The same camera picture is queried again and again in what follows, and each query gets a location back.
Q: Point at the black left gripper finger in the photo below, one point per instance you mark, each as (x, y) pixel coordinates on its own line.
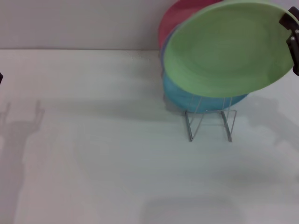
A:
(1, 79)

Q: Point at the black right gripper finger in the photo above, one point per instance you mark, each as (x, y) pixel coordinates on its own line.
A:
(294, 53)
(288, 19)

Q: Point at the purple round plate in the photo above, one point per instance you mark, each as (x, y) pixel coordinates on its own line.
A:
(166, 44)

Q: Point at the pink round plate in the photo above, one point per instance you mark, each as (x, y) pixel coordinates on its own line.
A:
(177, 16)

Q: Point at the blue round plate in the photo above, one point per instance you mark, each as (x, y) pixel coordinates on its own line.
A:
(180, 98)

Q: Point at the green round plate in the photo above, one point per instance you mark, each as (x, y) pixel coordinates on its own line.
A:
(224, 49)

